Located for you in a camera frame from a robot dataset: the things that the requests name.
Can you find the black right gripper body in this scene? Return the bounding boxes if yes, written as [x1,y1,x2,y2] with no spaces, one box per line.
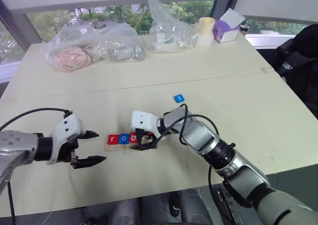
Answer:
[135,128,159,149]

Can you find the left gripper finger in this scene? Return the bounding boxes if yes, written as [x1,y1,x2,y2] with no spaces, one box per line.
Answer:
[75,130,100,141]
[73,156,107,170]

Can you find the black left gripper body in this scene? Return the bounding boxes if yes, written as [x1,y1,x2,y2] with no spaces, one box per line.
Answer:
[57,135,80,166]

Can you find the wooden letter tray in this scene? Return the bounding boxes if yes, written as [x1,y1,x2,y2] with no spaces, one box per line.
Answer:
[102,133,155,152]

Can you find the plastic bag with pink cloth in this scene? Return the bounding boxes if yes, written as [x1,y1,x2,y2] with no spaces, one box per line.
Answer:
[44,23,110,74]

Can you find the plastic bag with grey item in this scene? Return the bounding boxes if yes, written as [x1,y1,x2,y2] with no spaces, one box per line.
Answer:
[98,23,148,62]

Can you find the clear plastic bag white items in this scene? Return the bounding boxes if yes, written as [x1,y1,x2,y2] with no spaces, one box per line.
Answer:
[147,0,196,54]

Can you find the purple and white carton box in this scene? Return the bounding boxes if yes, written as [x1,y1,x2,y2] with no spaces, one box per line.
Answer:
[213,8,246,44]

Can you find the black chair with jacket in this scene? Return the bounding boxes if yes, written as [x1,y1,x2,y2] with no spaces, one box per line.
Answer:
[271,23,318,118]

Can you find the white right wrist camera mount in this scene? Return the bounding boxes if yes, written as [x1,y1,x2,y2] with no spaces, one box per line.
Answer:
[131,110,160,137]

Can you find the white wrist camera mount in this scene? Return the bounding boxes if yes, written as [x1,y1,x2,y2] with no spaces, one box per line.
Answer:
[46,114,86,165]
[131,110,160,137]

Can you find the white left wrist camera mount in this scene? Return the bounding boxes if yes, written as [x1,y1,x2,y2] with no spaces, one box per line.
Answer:
[46,114,86,165]

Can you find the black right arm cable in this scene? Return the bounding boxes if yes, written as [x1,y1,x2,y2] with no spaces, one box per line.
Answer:
[156,103,222,201]

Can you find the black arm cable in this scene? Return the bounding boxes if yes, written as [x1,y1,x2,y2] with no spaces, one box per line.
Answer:
[156,103,222,201]
[0,107,73,132]

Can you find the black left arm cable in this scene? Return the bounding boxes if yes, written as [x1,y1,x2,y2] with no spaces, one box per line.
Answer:
[0,107,73,132]

